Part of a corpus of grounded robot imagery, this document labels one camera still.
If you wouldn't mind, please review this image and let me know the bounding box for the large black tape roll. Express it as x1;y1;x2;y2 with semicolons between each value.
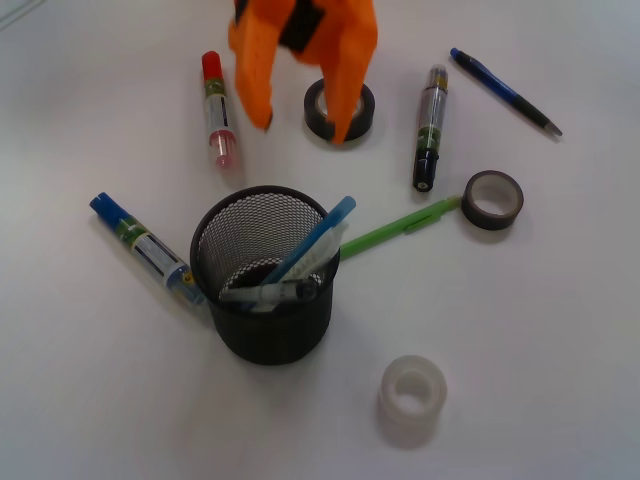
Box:
304;79;375;142

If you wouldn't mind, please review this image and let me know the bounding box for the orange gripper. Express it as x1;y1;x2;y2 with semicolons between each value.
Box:
229;1;378;144

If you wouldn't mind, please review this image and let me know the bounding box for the black cap marker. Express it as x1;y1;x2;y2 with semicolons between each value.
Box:
412;64;448;192

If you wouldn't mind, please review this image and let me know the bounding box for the dark blue ballpoint pen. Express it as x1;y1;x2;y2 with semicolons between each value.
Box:
450;48;563;137

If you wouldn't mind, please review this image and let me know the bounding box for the green mechanical pencil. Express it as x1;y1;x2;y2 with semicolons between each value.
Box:
340;196;461;260

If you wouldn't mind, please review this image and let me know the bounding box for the blue cap marker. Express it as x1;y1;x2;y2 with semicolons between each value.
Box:
90;192;205;305

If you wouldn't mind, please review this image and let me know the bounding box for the clear tape roll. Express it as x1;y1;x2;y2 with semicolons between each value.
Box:
377;355;448;450

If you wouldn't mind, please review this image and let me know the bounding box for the small brown tape roll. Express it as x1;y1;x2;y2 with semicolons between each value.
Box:
461;170;524;231

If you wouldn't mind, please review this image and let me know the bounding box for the black mesh pen holder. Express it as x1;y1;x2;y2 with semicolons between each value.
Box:
190;185;339;365

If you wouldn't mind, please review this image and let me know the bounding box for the red cap marker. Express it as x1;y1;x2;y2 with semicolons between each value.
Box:
201;51;237;168

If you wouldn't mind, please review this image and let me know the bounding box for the silver pen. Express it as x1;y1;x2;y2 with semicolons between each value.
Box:
219;279;318;311

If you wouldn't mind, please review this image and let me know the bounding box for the white clear pen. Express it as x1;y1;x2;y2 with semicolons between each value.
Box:
283;221;349;281

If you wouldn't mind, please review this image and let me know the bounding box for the light blue pen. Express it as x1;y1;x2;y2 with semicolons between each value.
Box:
261;196;356;286

